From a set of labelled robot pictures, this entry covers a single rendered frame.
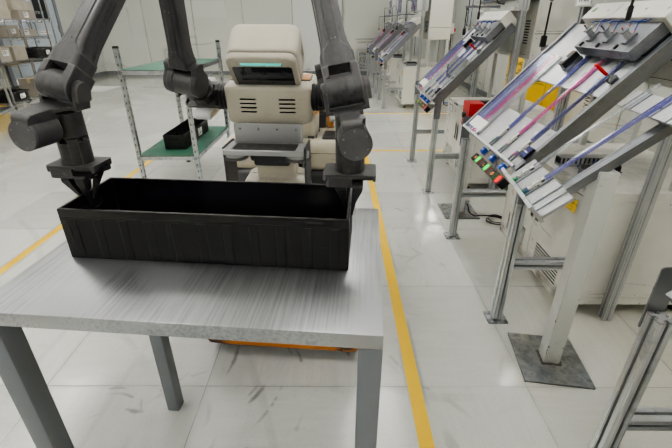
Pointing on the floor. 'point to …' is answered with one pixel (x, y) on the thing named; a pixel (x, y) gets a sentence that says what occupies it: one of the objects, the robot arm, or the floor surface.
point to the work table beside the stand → (195, 317)
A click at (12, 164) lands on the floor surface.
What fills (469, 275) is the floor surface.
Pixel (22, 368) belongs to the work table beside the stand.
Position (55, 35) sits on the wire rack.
